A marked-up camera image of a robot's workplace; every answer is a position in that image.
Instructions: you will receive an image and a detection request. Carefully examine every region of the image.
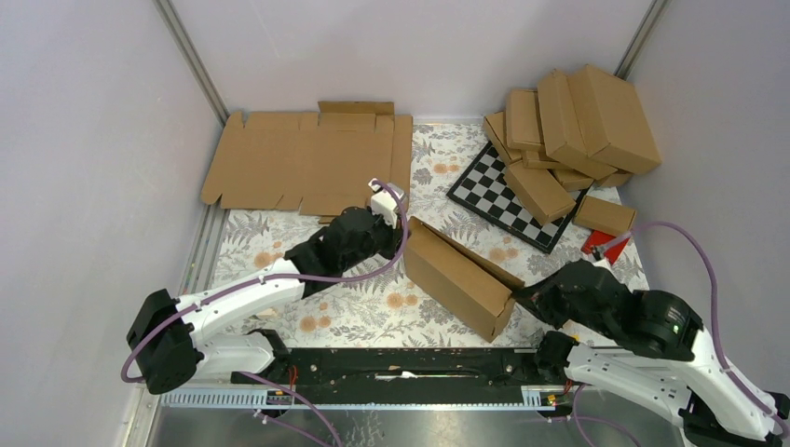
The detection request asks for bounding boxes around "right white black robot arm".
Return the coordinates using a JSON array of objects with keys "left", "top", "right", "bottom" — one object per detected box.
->
[{"left": 513, "top": 260, "right": 789, "bottom": 446}]

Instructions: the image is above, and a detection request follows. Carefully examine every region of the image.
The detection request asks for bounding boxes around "small cardboard box on red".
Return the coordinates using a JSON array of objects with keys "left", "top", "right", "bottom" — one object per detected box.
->
[{"left": 573, "top": 196, "right": 637, "bottom": 237}]

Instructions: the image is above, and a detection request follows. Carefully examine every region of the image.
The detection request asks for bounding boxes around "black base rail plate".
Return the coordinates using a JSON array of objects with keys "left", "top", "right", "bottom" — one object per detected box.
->
[{"left": 231, "top": 347, "right": 575, "bottom": 409}]

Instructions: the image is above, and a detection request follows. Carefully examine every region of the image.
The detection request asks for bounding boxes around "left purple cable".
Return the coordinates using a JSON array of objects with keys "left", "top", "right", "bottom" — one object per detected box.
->
[{"left": 120, "top": 179, "right": 411, "bottom": 447}]

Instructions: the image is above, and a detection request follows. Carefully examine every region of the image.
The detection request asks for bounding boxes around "stack of flat cardboard blanks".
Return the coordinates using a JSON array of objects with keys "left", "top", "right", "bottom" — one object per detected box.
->
[{"left": 200, "top": 101, "right": 414, "bottom": 217}]

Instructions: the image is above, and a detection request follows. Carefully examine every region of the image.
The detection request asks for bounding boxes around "purple cable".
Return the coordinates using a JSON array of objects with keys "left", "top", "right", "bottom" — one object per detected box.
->
[
  {"left": 120, "top": 179, "right": 411, "bottom": 447},
  {"left": 567, "top": 222, "right": 790, "bottom": 447}
]

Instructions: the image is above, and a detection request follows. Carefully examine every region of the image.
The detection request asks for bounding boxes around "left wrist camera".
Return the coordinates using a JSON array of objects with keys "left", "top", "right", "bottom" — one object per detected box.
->
[{"left": 368, "top": 181, "right": 408, "bottom": 228}]

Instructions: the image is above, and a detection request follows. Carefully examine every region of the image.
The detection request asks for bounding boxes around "large folded cardboard box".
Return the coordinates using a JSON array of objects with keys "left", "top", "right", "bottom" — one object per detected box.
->
[{"left": 568, "top": 64, "right": 662, "bottom": 174}]

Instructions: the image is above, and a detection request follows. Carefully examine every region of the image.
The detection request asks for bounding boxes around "black white chessboard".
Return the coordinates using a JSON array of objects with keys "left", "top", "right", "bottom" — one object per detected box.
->
[{"left": 447, "top": 142, "right": 589, "bottom": 254}]

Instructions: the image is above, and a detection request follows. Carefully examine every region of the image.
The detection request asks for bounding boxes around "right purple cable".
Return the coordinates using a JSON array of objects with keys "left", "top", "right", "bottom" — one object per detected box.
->
[{"left": 567, "top": 222, "right": 790, "bottom": 447}]

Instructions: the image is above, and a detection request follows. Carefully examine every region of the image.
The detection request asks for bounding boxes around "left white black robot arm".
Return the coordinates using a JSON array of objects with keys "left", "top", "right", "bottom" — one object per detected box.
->
[{"left": 121, "top": 207, "right": 408, "bottom": 395}]

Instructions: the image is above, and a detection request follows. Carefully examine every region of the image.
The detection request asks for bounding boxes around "low folded cardboard box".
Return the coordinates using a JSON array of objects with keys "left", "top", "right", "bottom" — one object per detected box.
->
[{"left": 551, "top": 169, "right": 594, "bottom": 192}]

